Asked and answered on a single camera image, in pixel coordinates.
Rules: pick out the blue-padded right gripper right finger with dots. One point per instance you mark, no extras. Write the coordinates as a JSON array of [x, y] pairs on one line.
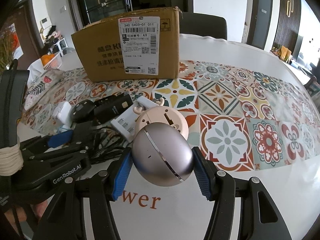
[[259, 216]]

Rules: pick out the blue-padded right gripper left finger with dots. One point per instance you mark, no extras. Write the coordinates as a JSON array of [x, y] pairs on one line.
[[64, 216]]

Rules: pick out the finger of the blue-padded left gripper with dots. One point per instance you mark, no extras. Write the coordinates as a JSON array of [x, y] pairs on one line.
[[77, 150], [60, 134]]

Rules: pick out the silver egg-shaped device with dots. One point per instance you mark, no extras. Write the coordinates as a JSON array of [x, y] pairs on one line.
[[161, 155]]

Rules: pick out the pink round deer gadget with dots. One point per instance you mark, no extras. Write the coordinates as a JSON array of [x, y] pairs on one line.
[[163, 114]]

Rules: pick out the white cube power adapter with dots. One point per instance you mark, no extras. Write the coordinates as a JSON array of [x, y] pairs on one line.
[[62, 113]]

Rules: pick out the black round plug adapter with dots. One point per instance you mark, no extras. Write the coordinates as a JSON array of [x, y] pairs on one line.
[[83, 112]]

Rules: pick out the patterned fabric pouch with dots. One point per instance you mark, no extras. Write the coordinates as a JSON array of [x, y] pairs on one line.
[[41, 85]]

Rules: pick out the black rectangular device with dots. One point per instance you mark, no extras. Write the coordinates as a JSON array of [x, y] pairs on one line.
[[109, 107]]

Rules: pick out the white battery charger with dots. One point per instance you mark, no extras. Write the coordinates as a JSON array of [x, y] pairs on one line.
[[125, 123]]

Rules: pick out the white basket of oranges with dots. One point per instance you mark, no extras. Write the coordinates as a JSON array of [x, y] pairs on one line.
[[51, 61]]

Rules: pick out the dried flower arrangement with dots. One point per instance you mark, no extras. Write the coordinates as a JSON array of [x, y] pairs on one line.
[[8, 44]]

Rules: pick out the patterned tile table mat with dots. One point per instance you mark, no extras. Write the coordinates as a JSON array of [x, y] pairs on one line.
[[240, 119]]

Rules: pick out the white shelf with clutter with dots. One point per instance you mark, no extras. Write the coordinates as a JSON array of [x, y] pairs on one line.
[[51, 41]]

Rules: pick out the brown cardboard box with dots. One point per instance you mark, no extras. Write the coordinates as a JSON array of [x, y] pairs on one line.
[[141, 44]]

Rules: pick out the dark chair right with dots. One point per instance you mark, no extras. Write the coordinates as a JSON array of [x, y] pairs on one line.
[[203, 25]]

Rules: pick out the black handle with cord wrap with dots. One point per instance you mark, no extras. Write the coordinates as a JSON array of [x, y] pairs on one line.
[[13, 89]]

